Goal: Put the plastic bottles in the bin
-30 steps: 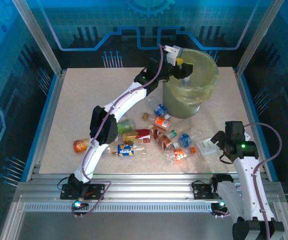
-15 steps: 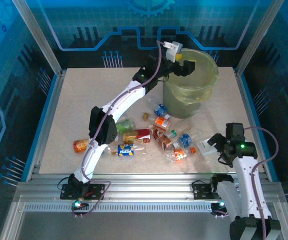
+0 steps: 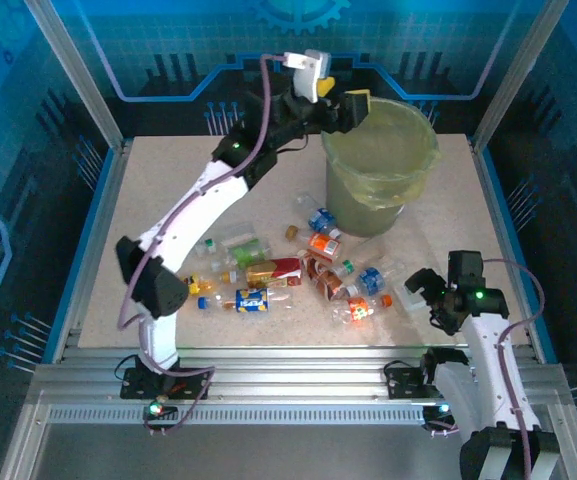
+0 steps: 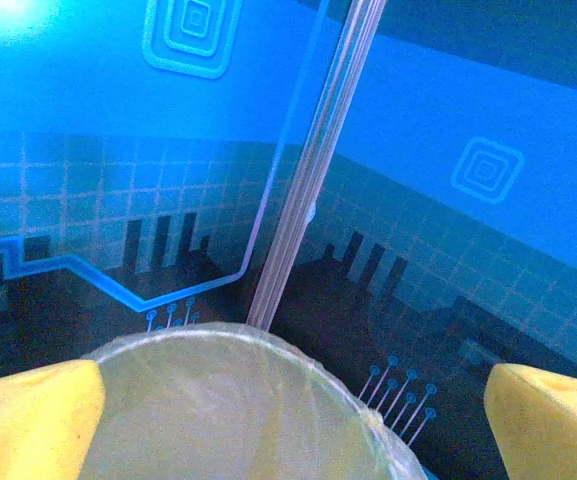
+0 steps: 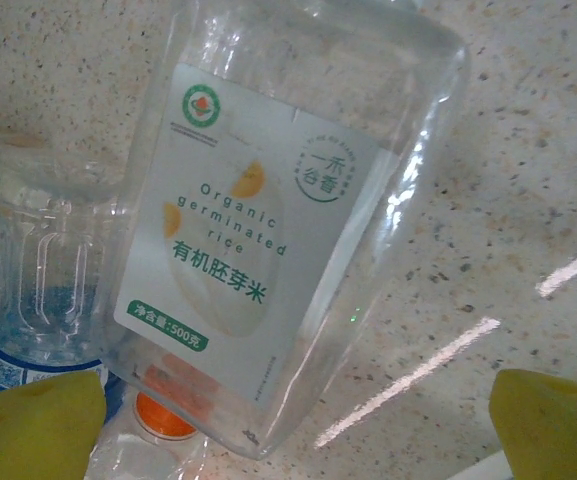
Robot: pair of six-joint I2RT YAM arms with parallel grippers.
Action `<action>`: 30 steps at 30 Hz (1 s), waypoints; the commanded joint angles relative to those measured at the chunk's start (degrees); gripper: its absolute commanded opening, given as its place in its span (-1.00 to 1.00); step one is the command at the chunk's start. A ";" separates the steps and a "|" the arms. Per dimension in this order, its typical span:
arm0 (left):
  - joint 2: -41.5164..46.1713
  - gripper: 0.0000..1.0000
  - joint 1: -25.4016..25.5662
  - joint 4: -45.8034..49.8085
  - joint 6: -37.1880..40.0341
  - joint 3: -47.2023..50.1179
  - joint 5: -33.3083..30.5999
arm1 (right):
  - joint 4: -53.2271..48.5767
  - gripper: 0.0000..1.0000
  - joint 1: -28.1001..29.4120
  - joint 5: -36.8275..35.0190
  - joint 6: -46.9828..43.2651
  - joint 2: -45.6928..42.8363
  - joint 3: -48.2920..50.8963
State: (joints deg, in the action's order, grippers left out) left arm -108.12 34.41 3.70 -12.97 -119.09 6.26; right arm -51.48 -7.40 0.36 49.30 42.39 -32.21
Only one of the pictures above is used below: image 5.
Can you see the clear water bottle blue label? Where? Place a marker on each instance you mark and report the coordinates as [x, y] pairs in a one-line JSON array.
[[43, 250]]

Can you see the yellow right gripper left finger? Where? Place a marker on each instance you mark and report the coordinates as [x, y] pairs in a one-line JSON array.
[[28, 430]]

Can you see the orange snack bag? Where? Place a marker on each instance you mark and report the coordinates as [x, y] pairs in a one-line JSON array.
[[160, 420]]

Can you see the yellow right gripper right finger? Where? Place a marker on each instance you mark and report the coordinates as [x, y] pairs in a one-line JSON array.
[[553, 430]]

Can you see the clear square organic rice bottle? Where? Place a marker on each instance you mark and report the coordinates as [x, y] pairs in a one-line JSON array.
[[228, 225]]

